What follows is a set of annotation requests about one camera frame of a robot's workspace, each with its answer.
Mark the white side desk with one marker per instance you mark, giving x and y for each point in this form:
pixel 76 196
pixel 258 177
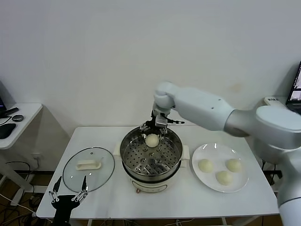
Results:
pixel 28 117
pixel 283 103

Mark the white steamed baozi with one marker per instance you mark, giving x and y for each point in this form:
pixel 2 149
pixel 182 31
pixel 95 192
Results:
pixel 224 177
pixel 233 165
pixel 152 140
pixel 205 166

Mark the black computer mouse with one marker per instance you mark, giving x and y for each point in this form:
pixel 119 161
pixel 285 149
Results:
pixel 7 130

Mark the round black disc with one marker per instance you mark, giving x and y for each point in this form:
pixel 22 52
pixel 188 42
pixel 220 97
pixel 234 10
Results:
pixel 18 118

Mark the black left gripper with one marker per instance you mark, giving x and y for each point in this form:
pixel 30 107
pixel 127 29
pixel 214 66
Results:
pixel 61 207

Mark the white wall socket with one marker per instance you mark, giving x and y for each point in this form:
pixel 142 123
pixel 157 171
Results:
pixel 35 155

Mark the printed label sticker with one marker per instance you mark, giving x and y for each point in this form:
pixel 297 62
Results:
pixel 272 99

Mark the black remote control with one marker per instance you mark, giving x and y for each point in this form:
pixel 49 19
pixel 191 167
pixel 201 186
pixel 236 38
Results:
pixel 11 111

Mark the dark monitor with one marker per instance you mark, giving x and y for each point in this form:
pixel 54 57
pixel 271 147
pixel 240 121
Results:
pixel 2 101

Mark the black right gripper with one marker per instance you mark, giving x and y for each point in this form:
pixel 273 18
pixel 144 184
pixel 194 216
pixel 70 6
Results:
pixel 151 126

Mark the black laptop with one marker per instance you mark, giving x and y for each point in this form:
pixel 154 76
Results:
pixel 295 94

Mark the stainless steel steamer basket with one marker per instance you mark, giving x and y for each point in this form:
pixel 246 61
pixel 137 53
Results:
pixel 141 162

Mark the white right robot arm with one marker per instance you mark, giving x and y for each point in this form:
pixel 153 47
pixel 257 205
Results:
pixel 200 110

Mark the white round plate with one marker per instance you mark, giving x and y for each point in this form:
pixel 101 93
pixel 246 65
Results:
pixel 211 183

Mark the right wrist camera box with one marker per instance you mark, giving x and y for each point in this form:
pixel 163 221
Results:
pixel 161 122

